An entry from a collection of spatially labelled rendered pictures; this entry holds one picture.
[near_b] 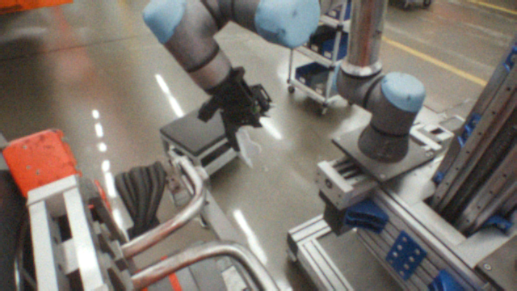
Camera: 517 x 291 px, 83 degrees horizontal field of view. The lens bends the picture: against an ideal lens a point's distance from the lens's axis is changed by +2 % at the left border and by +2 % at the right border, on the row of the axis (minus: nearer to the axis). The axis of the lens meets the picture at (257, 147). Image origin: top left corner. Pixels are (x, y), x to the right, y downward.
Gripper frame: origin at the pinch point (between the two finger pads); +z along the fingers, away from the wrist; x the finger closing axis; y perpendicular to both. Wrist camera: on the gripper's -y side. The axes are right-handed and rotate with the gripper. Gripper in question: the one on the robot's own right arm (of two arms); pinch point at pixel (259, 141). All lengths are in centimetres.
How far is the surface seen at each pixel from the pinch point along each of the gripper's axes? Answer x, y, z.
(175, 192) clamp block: -17.0, -12.6, -5.8
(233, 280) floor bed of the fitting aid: -20, -51, 75
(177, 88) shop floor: 130, -182, 67
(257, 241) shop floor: 3, -55, 89
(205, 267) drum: -29.1, -2.0, 0.0
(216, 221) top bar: -21.7, 0.5, -4.4
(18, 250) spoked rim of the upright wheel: -36.4, -8.3, -26.7
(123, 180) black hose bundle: -20.7, -12.7, -17.3
